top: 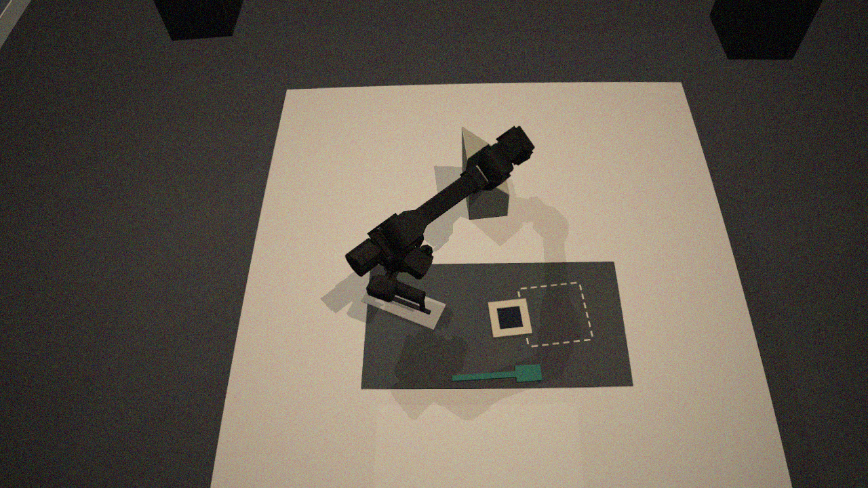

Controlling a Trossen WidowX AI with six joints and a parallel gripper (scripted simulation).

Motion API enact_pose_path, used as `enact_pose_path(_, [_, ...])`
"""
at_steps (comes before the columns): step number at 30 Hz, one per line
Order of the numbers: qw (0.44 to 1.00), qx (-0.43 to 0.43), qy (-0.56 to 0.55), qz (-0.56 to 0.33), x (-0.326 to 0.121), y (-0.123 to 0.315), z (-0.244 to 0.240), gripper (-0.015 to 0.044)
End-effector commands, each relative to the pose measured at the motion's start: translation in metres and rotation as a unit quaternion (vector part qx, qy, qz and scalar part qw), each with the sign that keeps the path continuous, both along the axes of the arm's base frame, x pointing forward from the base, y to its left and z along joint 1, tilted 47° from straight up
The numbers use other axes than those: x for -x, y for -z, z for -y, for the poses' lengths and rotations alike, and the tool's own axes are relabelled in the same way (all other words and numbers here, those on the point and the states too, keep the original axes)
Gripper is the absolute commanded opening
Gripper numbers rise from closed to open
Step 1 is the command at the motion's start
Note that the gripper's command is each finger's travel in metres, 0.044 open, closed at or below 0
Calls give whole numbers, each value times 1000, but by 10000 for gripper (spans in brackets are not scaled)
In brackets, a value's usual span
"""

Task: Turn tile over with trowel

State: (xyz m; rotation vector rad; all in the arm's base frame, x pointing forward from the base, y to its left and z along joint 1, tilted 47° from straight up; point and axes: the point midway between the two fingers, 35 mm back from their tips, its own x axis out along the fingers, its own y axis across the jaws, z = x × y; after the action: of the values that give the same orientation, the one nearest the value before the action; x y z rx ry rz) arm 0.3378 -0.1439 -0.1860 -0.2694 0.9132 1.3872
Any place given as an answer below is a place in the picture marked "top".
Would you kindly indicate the tan square tile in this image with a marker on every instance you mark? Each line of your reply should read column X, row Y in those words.
column 509, row 318

